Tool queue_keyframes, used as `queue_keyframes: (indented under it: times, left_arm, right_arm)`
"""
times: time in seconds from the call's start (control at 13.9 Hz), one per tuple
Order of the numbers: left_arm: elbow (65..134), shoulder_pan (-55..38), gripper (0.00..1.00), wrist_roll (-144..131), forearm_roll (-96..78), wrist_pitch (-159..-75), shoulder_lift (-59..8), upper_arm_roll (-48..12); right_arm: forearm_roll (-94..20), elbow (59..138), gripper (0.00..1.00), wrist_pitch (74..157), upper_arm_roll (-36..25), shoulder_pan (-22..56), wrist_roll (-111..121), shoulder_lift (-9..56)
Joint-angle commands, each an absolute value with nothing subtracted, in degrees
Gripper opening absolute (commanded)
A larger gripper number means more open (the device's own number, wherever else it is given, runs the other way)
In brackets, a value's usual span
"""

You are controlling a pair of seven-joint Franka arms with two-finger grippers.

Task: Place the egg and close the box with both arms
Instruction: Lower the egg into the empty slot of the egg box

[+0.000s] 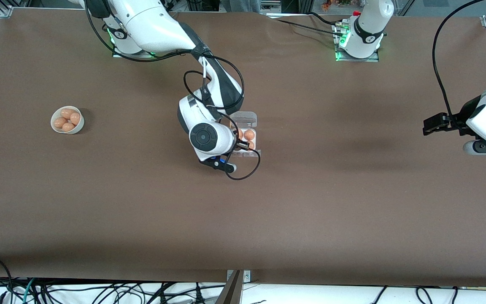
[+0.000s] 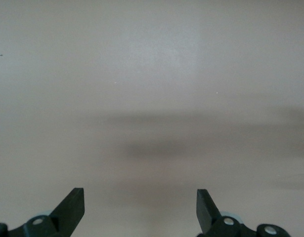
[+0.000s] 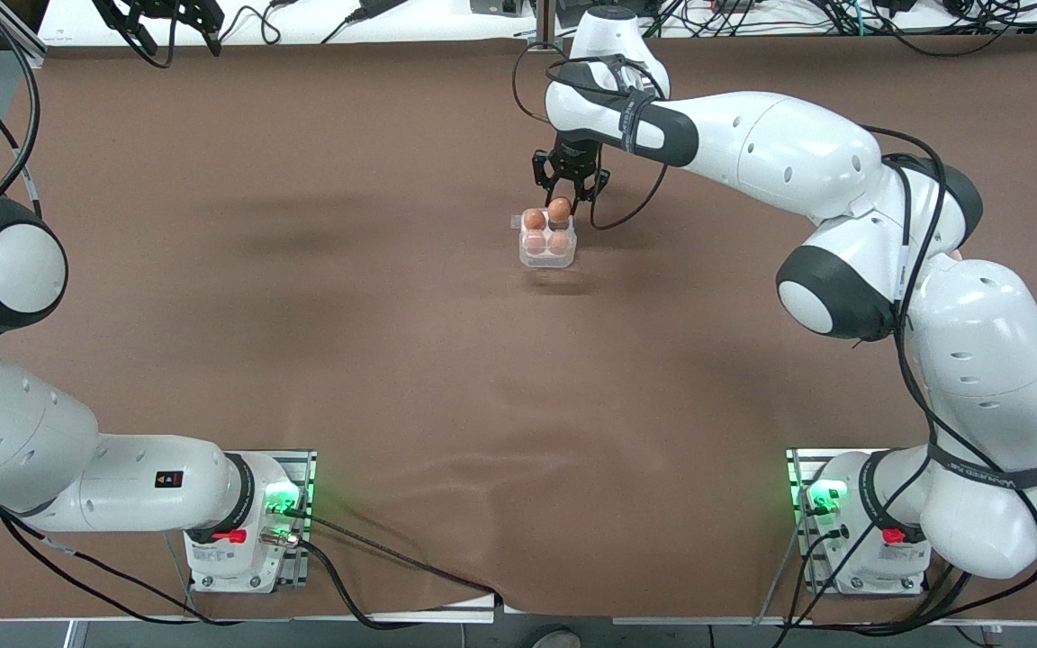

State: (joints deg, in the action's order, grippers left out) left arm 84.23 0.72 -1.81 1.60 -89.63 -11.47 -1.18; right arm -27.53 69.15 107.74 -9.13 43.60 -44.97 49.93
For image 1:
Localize teal floor cable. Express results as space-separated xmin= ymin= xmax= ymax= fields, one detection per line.
xmin=22 ymin=279 xmax=37 ymax=304

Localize black table cable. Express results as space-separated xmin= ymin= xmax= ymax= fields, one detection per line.
xmin=275 ymin=19 xmax=346 ymax=37
xmin=308 ymin=11 xmax=345 ymax=27

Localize clear plastic egg box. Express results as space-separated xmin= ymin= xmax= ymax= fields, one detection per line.
xmin=229 ymin=111 xmax=262 ymax=158

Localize white round bowl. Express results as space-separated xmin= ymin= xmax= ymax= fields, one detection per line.
xmin=51 ymin=106 xmax=84 ymax=135

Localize orange background objects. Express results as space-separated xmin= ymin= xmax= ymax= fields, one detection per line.
xmin=321 ymin=0 xmax=354 ymax=11

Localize dark slanted pole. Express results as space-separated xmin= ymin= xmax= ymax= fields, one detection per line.
xmin=215 ymin=270 xmax=244 ymax=304

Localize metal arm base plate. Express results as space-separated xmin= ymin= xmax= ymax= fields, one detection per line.
xmin=335 ymin=21 xmax=380 ymax=62
xmin=112 ymin=46 xmax=158 ymax=58

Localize metal table edge bracket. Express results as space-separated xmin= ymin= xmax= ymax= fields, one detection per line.
xmin=226 ymin=270 xmax=251 ymax=283

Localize person in grey trousers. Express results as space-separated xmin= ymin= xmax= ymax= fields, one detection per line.
xmin=222 ymin=0 xmax=261 ymax=13

